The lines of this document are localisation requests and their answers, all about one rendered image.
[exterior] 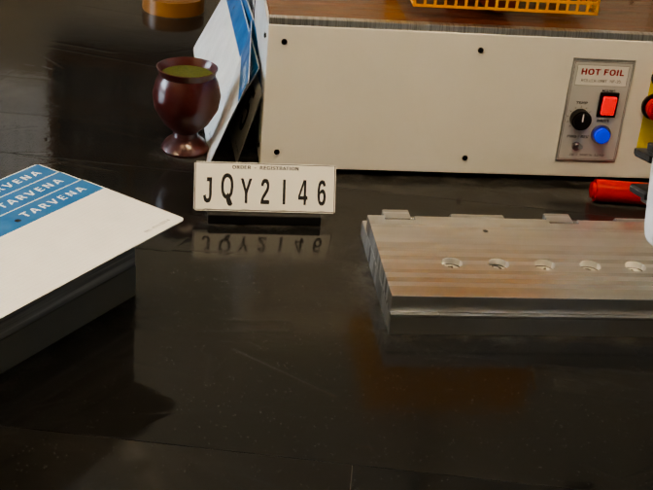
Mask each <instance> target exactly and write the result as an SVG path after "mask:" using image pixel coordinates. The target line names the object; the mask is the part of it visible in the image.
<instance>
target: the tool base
mask: <svg viewBox="0 0 653 490"><path fill-rule="evenodd" d="M381 215H384V217H385V219H389V220H414V217H412V216H410V215H409V212H408V210H387V209H383V210H382V214H381ZM542 220H548V221H549V223H550V224H576V221H573V220H572V219H571V218H570V216H569V215H568V214H543V217H542ZM361 240H362V244H363V247H364V251H365V253H366V257H367V260H368V264H369V268H370V271H371V275H372V278H373V282H374V285H375V289H376V292H377V296H378V298H379V302H380V305H381V309H382V313H383V316H384V320H385V323H386V327H387V330H388V334H458V335H540V336H623V337H653V315H616V314H548V313H480V312H412V311H390V308H389V305H388V302H387V299H386V295H385V292H384V288H383V285H382V281H381V278H380V275H379V271H378V268H377V264H376V261H375V259H374V255H373V252H372V248H371V245H370V242H369V238H368V235H367V231H366V221H362V223H361Z"/></svg>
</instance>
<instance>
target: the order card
mask: <svg viewBox="0 0 653 490"><path fill-rule="evenodd" d="M335 181H336V166H335V165H320V164H287V163H255V162H223V161H196V162H195V163H194V192H193V209H194V210H206V211H245V212H284V213H323V214H333V213H334V212H335Z"/></svg>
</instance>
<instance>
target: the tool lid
mask: <svg viewBox="0 0 653 490"><path fill-rule="evenodd" d="M644 222H645V219H621V218H615V219H614V220H613V221H579V220H577V221H576V224H550V223H549V221H548V220H540V219H504V218H503V216H502V215H467V214H451V215H450V216H449V217H423V216H414V220H389V219H385V217H384V215H367V221H366V231H367V235H368V238H369V242H370V245H371V248H372V252H373V255H374V259H375V261H376V264H377V268H378V271H379V275H380V278H381V281H382V285H383V288H384V292H385V295H386V299H387V302H388V305H389V308H390V311H412V312H480V313H548V314H616V315H653V246H652V245H651V244H650V243H649V242H648V241H647V239H646V237H645V232H644ZM445 263H452V264H455V265H458V266H459V267H457V268H452V267H447V266H445V265H444V264H445ZM491 264H499V265H502V266H504V267H506V268H504V269H499V268H494V267H491ZM537 265H545V266H548V267H551V268H552V269H549V270H547V269H541V268H538V267H536V266H537ZM581 266H590V267H593V268H595V269H597V270H588V269H585V268H583V267H581ZM627 267H635V268H639V269H641V270H642V271H633V270H630V269H628V268H627Z"/></svg>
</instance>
